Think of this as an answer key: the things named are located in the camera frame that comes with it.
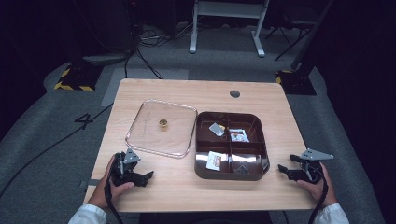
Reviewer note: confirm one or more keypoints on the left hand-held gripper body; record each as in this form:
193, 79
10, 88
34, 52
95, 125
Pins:
121, 174

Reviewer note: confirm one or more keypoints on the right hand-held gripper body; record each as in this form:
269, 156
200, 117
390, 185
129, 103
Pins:
311, 172

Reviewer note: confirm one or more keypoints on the person's left hand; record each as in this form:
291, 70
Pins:
104, 193

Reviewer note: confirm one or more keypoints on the person's right hand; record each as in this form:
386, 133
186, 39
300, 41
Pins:
327, 193

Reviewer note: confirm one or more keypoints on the clear lid with gold knob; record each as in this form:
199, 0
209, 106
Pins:
146, 137

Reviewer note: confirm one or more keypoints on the dark brown divided box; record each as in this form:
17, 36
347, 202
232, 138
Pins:
202, 168

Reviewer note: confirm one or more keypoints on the white packet with orange print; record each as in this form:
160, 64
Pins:
239, 135

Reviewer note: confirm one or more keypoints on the white packet with red label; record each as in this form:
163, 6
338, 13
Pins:
214, 161

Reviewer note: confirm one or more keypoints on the black stand base with pole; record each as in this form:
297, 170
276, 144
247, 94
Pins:
299, 82

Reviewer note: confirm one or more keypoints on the silver packet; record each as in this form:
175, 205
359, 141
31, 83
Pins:
215, 128

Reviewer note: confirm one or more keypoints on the black yellow striped stand base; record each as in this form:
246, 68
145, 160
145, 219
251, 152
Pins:
79, 79

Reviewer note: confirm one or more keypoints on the black tripod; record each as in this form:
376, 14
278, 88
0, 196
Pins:
289, 37

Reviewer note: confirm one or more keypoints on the white desk frame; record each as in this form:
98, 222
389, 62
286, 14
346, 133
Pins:
229, 9

